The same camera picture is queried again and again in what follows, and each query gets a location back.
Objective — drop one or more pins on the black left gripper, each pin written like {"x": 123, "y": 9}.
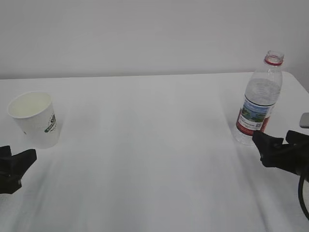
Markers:
{"x": 13, "y": 168}

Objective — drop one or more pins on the clear plastic water bottle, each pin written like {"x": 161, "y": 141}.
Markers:
{"x": 260, "y": 96}

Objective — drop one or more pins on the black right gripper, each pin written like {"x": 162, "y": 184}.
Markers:
{"x": 292, "y": 157}

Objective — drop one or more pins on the white paper cup green logo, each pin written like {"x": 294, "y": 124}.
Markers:
{"x": 34, "y": 113}

